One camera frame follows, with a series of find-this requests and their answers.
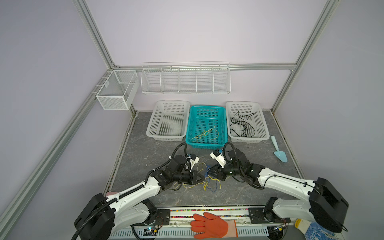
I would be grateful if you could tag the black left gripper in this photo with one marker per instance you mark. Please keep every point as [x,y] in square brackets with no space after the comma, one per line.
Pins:
[193,181]

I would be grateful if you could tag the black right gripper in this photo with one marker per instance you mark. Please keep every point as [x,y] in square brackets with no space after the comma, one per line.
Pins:
[219,170]

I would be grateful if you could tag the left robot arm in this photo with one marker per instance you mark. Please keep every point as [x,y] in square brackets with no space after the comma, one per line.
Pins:
[129,198]

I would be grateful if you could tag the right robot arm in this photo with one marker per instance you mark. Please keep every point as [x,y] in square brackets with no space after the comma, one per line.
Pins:
[314,200]

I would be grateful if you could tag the teal plastic basket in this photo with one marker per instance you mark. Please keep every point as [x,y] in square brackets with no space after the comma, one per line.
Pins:
[207,127]

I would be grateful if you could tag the orange rubber glove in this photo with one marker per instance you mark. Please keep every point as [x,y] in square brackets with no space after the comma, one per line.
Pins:
[208,226]

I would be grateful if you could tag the white plastic basket right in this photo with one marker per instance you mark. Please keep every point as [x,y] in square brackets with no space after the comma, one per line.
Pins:
[246,122]

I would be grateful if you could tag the white plastic basket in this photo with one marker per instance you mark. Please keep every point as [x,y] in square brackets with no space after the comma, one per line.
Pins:
[246,122]
[169,121]

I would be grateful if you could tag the white plastic basket left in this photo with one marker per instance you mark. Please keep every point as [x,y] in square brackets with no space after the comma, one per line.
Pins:
[169,121]

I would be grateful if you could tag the pink purple brush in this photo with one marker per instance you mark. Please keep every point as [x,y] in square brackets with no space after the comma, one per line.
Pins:
[109,194]

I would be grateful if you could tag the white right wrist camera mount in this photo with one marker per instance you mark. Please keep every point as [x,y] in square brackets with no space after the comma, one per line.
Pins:
[219,157]

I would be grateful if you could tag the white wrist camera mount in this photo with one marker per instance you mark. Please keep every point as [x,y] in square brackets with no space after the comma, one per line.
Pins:
[192,160]
[219,157]

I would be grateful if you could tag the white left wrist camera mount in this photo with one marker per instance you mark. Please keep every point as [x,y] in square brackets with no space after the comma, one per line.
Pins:
[192,160]

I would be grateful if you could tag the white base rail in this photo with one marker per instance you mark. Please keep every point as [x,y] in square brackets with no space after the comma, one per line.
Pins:
[147,222]

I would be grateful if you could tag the mint green brush handle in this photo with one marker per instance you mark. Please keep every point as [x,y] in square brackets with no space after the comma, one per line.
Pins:
[281,155]

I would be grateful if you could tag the long white wire shelf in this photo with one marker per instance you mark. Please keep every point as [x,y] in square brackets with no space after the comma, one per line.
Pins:
[186,78]

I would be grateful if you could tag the small white wire basket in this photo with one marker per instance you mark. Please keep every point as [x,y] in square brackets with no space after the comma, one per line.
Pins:
[118,90]

